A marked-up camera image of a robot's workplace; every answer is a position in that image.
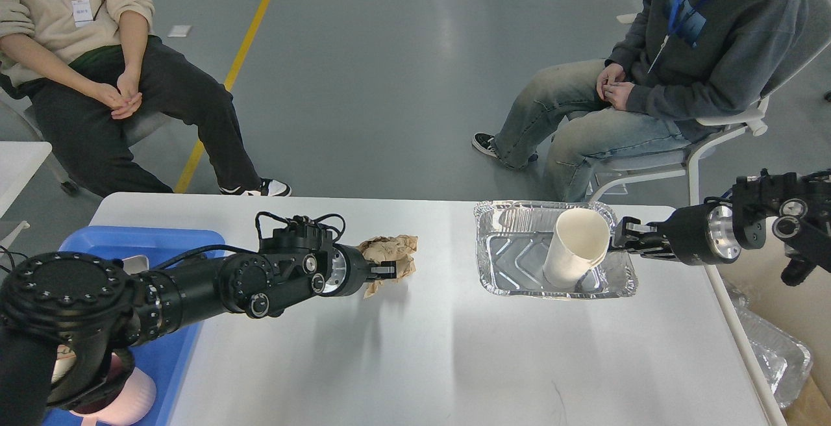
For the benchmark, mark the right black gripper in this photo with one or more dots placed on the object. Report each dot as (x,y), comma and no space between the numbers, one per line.
(702,234)

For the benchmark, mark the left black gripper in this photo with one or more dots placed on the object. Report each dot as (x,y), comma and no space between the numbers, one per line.
(350,270)

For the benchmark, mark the brown paper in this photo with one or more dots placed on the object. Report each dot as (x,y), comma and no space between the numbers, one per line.
(398,249)

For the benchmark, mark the white paper cup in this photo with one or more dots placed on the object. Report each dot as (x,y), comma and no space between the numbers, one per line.
(579,242)

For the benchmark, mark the aluminium foil tray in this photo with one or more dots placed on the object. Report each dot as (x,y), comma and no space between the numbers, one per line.
(512,242)

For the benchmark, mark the pink mug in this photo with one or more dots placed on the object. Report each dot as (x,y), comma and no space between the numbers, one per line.
(128,407)

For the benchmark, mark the stainless steel rectangular tray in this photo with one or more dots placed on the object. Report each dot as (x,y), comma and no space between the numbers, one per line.
(135,264)

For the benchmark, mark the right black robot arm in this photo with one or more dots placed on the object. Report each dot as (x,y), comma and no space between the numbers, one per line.
(794,208)

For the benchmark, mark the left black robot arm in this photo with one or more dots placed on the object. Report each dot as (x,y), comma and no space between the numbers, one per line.
(70,318)

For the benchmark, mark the white plastic bin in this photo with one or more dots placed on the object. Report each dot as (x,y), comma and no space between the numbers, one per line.
(802,311)

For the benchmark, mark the foil tray in bin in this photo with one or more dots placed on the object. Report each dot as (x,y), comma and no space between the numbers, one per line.
(785,361)

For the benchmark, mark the person in grey hoodie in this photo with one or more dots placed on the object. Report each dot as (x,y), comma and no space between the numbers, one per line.
(680,61)

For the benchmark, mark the grey white office chair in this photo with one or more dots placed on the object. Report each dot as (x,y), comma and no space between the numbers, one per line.
(619,171)

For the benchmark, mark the white paper on floor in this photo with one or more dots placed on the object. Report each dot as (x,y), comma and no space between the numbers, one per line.
(179,31)

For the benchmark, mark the white side table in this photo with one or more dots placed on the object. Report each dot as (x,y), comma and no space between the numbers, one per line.
(19,162)

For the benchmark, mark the person in beige hoodie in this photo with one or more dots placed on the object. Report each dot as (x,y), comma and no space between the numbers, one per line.
(88,66)

